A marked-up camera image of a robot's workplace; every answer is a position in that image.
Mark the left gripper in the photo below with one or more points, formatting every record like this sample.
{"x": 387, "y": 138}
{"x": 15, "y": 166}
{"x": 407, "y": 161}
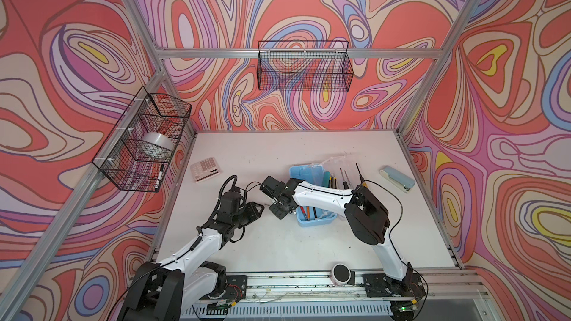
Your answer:
{"x": 252, "y": 210}

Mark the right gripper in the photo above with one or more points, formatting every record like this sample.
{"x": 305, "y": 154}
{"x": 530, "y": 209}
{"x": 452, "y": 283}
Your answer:
{"x": 278, "y": 213}

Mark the light blue plastic toolbox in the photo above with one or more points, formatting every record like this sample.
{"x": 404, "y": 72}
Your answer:
{"x": 314, "y": 174}

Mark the teal utility knife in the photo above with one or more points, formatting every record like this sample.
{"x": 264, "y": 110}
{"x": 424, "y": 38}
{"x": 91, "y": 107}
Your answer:
{"x": 326, "y": 179}

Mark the yellow black utility knife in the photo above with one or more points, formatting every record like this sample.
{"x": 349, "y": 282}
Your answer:
{"x": 333, "y": 182}

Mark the clear toolbox lid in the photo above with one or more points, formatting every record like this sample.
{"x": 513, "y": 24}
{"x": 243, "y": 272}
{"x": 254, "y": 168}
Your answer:
{"x": 346, "y": 162}

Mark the clear handled screwdriver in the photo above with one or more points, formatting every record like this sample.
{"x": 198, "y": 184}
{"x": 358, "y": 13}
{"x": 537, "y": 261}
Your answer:
{"x": 348, "y": 176}

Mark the yellow handled screwdriver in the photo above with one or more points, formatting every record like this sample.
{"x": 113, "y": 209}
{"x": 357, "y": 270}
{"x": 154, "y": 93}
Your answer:
{"x": 361, "y": 177}

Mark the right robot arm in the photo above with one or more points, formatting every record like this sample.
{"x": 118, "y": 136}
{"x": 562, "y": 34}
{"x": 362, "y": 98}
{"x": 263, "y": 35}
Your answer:
{"x": 369, "y": 221}

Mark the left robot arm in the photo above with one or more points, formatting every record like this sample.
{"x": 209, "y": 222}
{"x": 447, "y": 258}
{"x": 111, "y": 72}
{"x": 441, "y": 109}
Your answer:
{"x": 162, "y": 290}

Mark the black marker pen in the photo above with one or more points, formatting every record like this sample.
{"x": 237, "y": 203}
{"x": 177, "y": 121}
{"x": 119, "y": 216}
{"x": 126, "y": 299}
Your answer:
{"x": 159, "y": 178}

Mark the round black white knob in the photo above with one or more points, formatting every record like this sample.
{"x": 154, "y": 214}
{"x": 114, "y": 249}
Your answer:
{"x": 340, "y": 274}

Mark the white tape roll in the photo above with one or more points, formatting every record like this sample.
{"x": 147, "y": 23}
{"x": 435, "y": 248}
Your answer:
{"x": 157, "y": 146}

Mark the grey blue stapler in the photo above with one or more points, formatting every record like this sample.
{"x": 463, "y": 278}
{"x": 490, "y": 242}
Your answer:
{"x": 397, "y": 178}

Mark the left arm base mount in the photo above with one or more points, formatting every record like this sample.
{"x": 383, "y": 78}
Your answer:
{"x": 235, "y": 289}

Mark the left black wire basket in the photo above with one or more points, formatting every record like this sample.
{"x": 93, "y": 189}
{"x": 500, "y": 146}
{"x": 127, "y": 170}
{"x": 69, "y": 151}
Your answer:
{"x": 120, "y": 158}

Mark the black wire basket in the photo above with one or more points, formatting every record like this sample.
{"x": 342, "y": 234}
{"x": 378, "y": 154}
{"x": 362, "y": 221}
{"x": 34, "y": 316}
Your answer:
{"x": 120, "y": 158}
{"x": 304, "y": 66}

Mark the back black wire basket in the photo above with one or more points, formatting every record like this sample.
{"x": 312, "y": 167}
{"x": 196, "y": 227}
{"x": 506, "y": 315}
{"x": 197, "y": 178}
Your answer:
{"x": 304, "y": 66}

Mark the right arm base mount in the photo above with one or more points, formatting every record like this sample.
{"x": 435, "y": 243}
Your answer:
{"x": 380, "y": 285}

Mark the aluminium front rail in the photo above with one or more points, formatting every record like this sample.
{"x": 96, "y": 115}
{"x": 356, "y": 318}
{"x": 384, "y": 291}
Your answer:
{"x": 316, "y": 285}

